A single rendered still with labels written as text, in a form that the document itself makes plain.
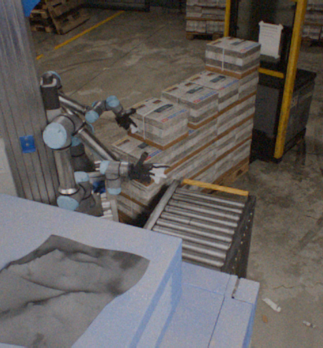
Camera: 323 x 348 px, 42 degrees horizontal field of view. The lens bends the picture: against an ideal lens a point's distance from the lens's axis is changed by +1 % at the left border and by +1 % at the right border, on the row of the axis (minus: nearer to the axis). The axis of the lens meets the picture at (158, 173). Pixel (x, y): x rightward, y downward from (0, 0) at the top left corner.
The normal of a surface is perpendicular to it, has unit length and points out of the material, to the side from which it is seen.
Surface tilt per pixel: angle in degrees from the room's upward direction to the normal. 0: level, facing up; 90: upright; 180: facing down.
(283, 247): 0
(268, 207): 0
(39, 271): 37
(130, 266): 4
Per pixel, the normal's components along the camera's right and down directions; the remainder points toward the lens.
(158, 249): -0.06, -0.81
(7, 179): 0.22, 0.54
